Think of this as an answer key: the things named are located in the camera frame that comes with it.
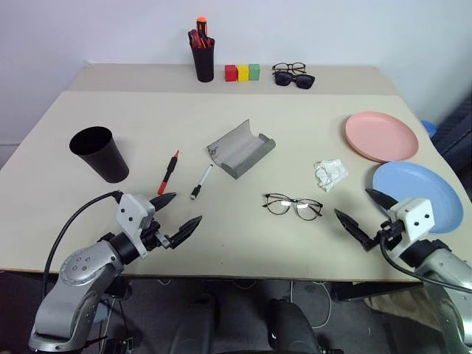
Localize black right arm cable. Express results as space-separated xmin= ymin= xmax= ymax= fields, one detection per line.
xmin=379 ymin=235 xmax=472 ymax=296

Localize black cup with tools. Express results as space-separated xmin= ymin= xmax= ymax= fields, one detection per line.
xmin=190 ymin=43 xmax=216 ymax=83

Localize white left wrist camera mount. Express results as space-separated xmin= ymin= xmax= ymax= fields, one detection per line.
xmin=117 ymin=192 xmax=156 ymax=257

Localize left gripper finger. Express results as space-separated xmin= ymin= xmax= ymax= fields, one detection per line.
xmin=148 ymin=192 xmax=178 ymax=213
xmin=165 ymin=215 xmax=204 ymax=249

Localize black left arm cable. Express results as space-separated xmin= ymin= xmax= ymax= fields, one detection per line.
xmin=41 ymin=190 xmax=123 ymax=296

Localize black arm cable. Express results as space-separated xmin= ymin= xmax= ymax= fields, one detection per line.
xmin=379 ymin=235 xmax=472 ymax=296
xmin=41 ymin=190 xmax=123 ymax=296

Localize white marker with black cap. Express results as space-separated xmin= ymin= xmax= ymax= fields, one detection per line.
xmin=190 ymin=164 xmax=215 ymax=201

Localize pink plate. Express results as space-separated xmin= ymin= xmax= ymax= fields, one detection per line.
xmin=344 ymin=111 xmax=420 ymax=164

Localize dark thin framed glasses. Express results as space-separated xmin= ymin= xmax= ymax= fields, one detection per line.
xmin=271 ymin=62 xmax=308 ymax=75

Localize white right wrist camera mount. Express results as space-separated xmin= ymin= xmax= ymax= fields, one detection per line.
xmin=388 ymin=198 xmax=433 ymax=260

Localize black sunglasses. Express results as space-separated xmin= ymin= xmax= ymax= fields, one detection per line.
xmin=273 ymin=71 xmax=316 ymax=91

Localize crumpled white tissue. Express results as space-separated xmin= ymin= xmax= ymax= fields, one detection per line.
xmin=313 ymin=158 xmax=350 ymax=192

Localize red and black pen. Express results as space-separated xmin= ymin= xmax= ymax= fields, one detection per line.
xmin=157 ymin=148 xmax=181 ymax=196

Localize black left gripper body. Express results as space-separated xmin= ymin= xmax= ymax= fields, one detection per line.
xmin=141 ymin=219 xmax=171 ymax=251

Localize blue plate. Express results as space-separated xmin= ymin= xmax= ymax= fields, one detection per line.
xmin=371 ymin=161 xmax=465 ymax=235

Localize dark chair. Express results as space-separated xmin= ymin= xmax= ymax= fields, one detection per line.
xmin=430 ymin=90 xmax=472 ymax=175

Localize white cable under table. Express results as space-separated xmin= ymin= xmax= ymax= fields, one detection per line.
xmin=288 ymin=280 xmax=333 ymax=330

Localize open grey glasses case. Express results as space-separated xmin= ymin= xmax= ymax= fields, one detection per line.
xmin=206 ymin=118 xmax=277 ymax=181

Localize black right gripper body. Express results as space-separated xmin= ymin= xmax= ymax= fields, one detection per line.
xmin=374 ymin=217 xmax=405 ymax=253

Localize dark rounded shape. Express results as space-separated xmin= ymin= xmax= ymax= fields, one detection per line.
xmin=268 ymin=297 xmax=319 ymax=354

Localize black table support beam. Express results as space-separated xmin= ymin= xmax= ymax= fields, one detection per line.
xmin=330 ymin=281 xmax=426 ymax=302

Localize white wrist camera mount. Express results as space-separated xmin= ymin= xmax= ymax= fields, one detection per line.
xmin=117 ymin=192 xmax=156 ymax=257
xmin=388 ymin=198 xmax=433 ymax=260

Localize orange capped screwdriver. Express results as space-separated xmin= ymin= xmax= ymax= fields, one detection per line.
xmin=195 ymin=15 xmax=209 ymax=48

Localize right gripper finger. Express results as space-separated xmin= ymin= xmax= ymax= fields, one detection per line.
xmin=333 ymin=208 xmax=378 ymax=252
xmin=364 ymin=188 xmax=399 ymax=219

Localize empty black cup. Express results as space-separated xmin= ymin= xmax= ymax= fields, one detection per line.
xmin=69 ymin=126 xmax=131 ymax=184

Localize tortoiseshell glasses with clear lenses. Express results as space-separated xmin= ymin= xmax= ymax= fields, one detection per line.
xmin=262 ymin=192 xmax=325 ymax=222

